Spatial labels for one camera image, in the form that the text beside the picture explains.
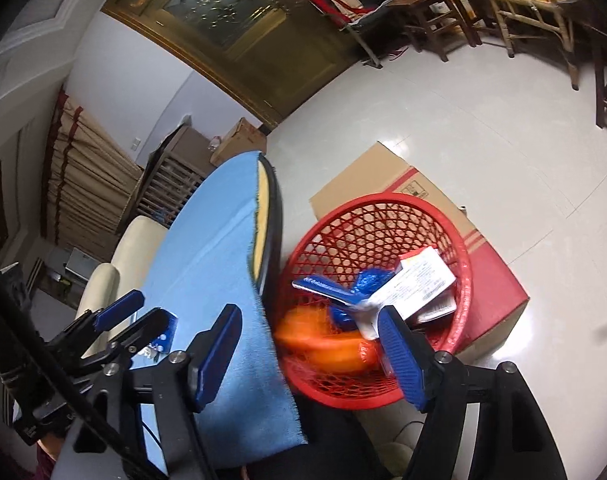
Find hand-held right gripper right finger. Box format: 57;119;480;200
376;305;569;480

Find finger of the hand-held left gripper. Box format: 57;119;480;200
91;307;172;367
76;290;145;333

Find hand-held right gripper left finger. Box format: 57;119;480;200
71;304;244;480

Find orange printed carton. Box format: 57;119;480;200
276;307;380;375

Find white printed carton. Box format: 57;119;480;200
361;247;457;342

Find white and blue box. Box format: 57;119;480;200
291;275;380;312

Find red plastic mesh basket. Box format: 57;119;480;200
282;194;473;410

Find cream padded chair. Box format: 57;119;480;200
76;263;120;317
111;216;168;282

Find white appliance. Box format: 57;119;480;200
66;247;98;277

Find blue tablecloth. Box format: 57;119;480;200
128;151;309;471

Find person's dark pants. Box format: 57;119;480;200
244;400;389;480

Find beige curtain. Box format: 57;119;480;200
41;92;143;261

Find round dark-edged table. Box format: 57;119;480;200
248;152;285;297

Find brown and red cardboard box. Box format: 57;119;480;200
309;141;530;356

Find small cardboard box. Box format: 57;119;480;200
211;117;268;166

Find wooden double glass door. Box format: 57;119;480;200
101;0;379;128

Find metal chair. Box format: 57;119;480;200
328;0;401;68

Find dark wooden stool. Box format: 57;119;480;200
386;0;484;62

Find light wicker armchair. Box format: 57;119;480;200
466;0;591;92

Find thin black floor cable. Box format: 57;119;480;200
393;419;425;442

